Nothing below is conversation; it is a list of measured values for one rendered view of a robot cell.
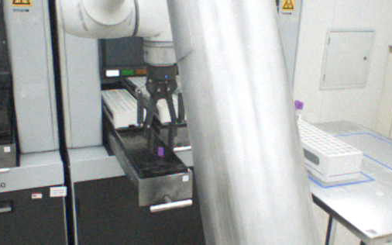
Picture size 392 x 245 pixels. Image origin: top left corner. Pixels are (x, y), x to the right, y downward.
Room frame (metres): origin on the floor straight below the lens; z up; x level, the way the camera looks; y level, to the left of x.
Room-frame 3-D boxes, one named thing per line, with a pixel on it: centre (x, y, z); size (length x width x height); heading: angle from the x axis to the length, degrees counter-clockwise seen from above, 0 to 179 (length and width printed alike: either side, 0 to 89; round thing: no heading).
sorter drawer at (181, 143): (1.54, 0.17, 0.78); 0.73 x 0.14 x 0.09; 23
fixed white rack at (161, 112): (1.41, 0.12, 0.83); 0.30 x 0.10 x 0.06; 23
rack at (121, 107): (1.35, 0.26, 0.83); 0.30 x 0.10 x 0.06; 23
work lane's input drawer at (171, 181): (1.18, 0.19, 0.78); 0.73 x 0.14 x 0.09; 23
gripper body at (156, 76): (1.02, 0.09, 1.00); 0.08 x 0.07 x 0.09; 113
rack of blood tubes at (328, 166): (1.01, -0.30, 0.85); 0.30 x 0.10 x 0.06; 20
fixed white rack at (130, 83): (1.71, 0.24, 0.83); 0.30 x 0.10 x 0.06; 23
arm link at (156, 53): (1.02, 0.09, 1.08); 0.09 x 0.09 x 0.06
